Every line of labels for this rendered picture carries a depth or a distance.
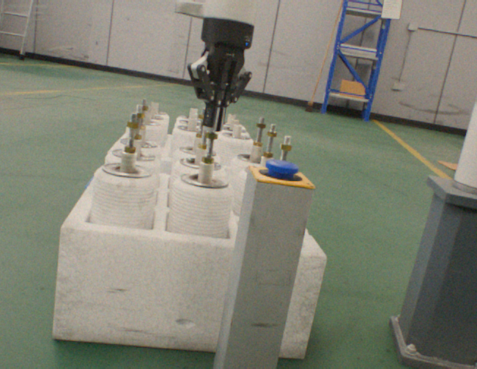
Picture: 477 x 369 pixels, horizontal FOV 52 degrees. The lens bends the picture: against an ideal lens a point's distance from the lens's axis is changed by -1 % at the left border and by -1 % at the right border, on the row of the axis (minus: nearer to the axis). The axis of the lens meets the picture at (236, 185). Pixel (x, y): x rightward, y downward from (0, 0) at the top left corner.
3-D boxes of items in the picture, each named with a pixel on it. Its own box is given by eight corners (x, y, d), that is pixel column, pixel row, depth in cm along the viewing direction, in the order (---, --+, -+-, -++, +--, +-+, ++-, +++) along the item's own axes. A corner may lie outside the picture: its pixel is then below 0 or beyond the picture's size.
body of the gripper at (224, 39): (232, 14, 65) (221, 84, 67) (267, 24, 72) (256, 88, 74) (190, 9, 69) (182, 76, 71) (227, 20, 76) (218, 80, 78)
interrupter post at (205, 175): (213, 186, 76) (216, 165, 75) (198, 184, 75) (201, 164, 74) (209, 181, 78) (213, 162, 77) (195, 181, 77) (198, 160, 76)
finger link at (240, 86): (251, 69, 76) (231, 96, 74) (255, 78, 77) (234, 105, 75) (237, 67, 77) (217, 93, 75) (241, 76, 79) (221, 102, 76)
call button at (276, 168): (291, 177, 62) (294, 161, 61) (299, 185, 58) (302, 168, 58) (261, 173, 61) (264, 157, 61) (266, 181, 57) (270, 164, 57)
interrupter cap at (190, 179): (233, 192, 74) (234, 188, 74) (184, 188, 72) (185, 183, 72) (222, 179, 81) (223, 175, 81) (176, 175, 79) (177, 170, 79)
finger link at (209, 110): (212, 92, 73) (206, 125, 74) (199, 91, 71) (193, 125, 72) (220, 94, 72) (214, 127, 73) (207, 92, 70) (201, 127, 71)
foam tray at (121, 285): (263, 261, 115) (277, 187, 111) (304, 360, 78) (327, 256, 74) (94, 242, 109) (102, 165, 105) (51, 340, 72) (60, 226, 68)
